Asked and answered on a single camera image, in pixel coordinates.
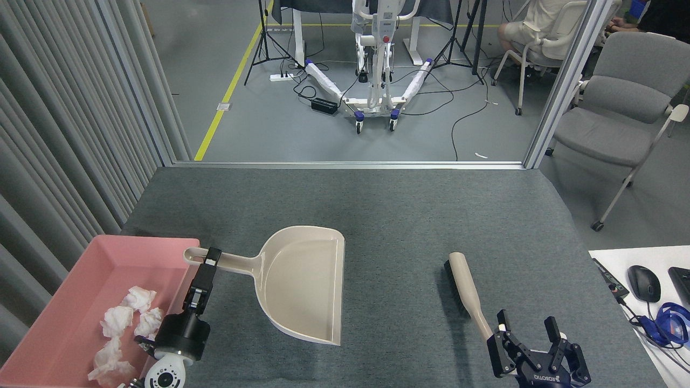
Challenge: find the black keyboard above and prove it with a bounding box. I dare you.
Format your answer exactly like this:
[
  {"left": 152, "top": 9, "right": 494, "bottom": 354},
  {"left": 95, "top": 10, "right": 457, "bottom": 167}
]
[{"left": 668, "top": 267, "right": 690, "bottom": 308}]

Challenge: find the silver table edge rail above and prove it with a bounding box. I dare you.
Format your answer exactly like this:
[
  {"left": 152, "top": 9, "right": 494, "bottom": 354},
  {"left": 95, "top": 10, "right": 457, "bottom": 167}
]
[{"left": 172, "top": 161, "right": 526, "bottom": 170}]

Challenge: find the white side table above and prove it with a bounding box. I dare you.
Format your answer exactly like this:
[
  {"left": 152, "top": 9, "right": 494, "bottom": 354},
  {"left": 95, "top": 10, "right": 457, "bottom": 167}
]
[{"left": 589, "top": 245, "right": 690, "bottom": 373}]

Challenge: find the black remote with buttons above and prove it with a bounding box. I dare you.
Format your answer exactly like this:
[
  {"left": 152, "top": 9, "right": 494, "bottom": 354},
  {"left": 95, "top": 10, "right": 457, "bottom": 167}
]
[{"left": 592, "top": 258, "right": 630, "bottom": 301}]

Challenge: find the white tissue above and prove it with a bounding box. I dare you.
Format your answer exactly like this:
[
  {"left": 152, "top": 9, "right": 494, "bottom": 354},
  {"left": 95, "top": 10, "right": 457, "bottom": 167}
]
[
  {"left": 135, "top": 308, "right": 164, "bottom": 340},
  {"left": 88, "top": 335, "right": 136, "bottom": 386},
  {"left": 120, "top": 286, "right": 157, "bottom": 313},
  {"left": 101, "top": 306, "right": 134, "bottom": 338}
]

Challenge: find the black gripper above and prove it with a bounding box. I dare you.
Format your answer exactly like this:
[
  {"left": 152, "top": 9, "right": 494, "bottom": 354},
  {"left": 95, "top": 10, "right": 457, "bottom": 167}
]
[
  {"left": 154, "top": 247, "right": 223, "bottom": 362},
  {"left": 487, "top": 309, "right": 591, "bottom": 388}
]

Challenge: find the black computer mouse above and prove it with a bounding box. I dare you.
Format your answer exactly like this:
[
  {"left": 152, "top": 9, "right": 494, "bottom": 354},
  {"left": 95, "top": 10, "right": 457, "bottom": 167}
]
[{"left": 627, "top": 265, "right": 661, "bottom": 303}]

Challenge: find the blue lanyard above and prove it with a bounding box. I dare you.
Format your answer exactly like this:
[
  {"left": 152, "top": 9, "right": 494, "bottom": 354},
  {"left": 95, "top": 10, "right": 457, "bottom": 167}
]
[{"left": 639, "top": 302, "right": 690, "bottom": 348}]

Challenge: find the white stand on wheels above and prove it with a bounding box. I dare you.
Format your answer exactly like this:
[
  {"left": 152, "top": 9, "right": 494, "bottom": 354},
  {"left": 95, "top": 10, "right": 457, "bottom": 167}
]
[{"left": 305, "top": 0, "right": 434, "bottom": 134}]

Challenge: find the black floor cable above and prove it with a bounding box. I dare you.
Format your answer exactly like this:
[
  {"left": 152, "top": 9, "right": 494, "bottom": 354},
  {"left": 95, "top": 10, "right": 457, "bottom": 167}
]
[{"left": 450, "top": 81, "right": 488, "bottom": 161}]

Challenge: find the grey padded chair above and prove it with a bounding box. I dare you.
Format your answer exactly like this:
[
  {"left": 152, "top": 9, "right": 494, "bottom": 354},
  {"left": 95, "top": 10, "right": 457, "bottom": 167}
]
[{"left": 546, "top": 31, "right": 690, "bottom": 232}]

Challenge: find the beige plastic dustpan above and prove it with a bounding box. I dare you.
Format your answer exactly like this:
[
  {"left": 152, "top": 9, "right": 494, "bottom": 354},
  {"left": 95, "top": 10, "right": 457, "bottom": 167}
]
[{"left": 183, "top": 226, "right": 346, "bottom": 346}]

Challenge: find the pink plastic bin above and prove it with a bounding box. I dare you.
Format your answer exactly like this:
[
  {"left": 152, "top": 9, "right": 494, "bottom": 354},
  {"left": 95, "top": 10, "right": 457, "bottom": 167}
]
[{"left": 0, "top": 234, "right": 201, "bottom": 388}]

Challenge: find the person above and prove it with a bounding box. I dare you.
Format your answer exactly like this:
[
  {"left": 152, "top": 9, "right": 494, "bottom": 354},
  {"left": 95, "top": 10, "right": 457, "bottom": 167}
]
[
  {"left": 608, "top": 0, "right": 690, "bottom": 36},
  {"left": 497, "top": 0, "right": 594, "bottom": 54}
]

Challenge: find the white chair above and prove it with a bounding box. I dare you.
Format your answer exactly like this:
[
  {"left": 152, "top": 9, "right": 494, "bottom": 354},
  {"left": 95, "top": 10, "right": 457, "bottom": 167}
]
[{"left": 492, "top": 0, "right": 588, "bottom": 116}]

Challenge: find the grey ribbed partition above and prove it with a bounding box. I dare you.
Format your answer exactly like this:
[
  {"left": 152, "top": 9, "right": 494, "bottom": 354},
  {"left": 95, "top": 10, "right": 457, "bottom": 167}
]
[{"left": 0, "top": 0, "right": 192, "bottom": 367}]

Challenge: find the silver post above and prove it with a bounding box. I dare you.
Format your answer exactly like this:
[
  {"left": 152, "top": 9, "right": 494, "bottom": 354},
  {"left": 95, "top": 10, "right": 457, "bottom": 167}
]
[{"left": 524, "top": 0, "right": 615, "bottom": 169}]

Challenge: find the black tripod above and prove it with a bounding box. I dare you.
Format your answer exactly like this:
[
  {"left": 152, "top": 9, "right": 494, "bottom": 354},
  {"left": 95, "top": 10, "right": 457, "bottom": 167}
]
[
  {"left": 429, "top": 0, "right": 488, "bottom": 86},
  {"left": 244, "top": 0, "right": 298, "bottom": 86}
]

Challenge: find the beige brush with black bristles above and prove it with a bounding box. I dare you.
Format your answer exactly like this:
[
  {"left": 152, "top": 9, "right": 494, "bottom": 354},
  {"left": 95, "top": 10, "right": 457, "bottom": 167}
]
[{"left": 443, "top": 252, "right": 494, "bottom": 341}]

